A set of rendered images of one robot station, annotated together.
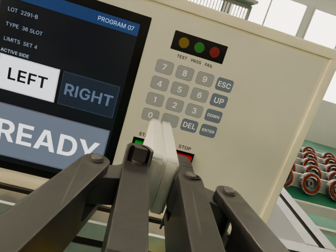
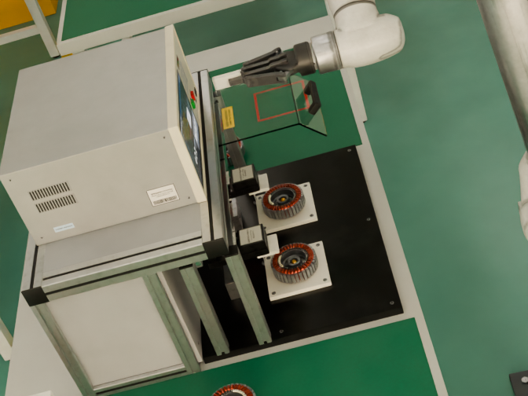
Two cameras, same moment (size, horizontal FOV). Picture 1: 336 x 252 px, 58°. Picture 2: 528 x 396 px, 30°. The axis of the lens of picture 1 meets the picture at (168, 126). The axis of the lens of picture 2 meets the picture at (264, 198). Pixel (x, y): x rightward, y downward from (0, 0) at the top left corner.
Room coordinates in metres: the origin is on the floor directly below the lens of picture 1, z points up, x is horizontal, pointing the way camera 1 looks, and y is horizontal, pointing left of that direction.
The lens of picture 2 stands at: (-0.31, 1.91, 2.39)
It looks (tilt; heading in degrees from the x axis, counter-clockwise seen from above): 38 degrees down; 285
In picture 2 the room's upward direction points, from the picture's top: 19 degrees counter-clockwise
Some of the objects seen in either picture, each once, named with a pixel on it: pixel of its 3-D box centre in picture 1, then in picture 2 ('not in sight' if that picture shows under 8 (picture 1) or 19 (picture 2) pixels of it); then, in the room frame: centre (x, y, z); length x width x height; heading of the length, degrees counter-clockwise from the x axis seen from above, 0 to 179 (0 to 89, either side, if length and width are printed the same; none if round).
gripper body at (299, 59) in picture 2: not in sight; (293, 61); (0.01, -0.02, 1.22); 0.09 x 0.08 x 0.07; 8
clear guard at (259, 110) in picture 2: not in sight; (254, 117); (0.16, -0.10, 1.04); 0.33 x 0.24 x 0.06; 8
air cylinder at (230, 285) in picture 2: not in sight; (236, 279); (0.25, 0.22, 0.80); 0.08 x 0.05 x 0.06; 98
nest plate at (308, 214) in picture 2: not in sight; (285, 207); (0.15, -0.04, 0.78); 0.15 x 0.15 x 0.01; 8
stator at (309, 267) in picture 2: not in sight; (294, 262); (0.11, 0.20, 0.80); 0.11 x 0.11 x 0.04
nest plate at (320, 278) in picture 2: not in sight; (296, 269); (0.11, 0.20, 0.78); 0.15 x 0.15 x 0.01; 8
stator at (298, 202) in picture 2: not in sight; (283, 200); (0.15, -0.04, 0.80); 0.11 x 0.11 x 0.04
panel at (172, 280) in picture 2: not in sight; (177, 221); (0.38, 0.12, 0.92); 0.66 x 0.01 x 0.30; 98
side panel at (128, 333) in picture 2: not in sight; (119, 335); (0.48, 0.46, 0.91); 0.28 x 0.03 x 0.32; 8
